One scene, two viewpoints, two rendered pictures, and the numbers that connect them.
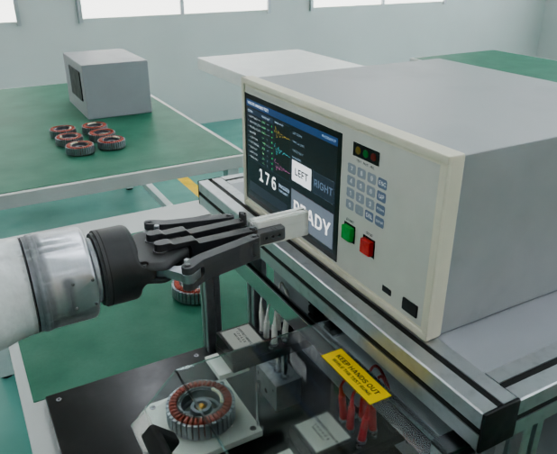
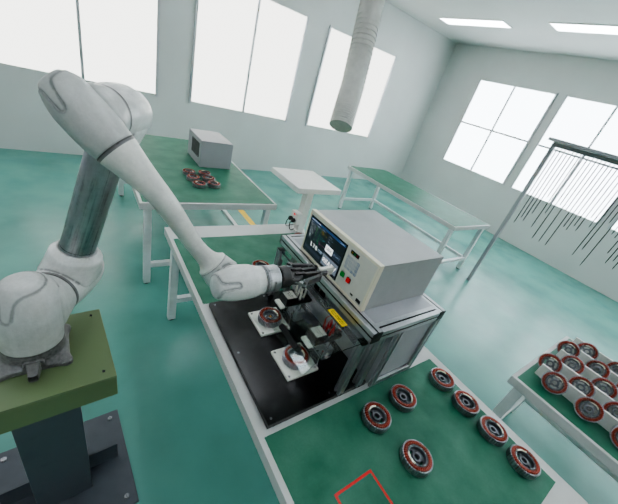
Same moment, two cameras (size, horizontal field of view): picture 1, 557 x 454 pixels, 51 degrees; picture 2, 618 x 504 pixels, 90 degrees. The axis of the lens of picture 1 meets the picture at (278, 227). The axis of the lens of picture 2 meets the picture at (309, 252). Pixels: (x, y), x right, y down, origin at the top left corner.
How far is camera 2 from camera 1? 0.53 m
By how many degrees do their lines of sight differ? 12
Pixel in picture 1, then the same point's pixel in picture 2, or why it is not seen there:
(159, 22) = (230, 113)
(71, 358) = not seen: hidden behind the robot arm
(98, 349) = not seen: hidden behind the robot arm
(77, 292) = (276, 285)
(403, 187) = (364, 268)
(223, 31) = (260, 125)
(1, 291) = (261, 283)
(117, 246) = (287, 273)
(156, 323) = not seen: hidden behind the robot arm
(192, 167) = (251, 206)
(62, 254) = (275, 274)
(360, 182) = (350, 261)
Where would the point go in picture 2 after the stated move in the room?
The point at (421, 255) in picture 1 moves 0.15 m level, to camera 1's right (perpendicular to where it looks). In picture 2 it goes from (365, 288) to (403, 295)
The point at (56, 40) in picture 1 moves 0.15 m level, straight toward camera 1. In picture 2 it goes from (174, 108) to (175, 110)
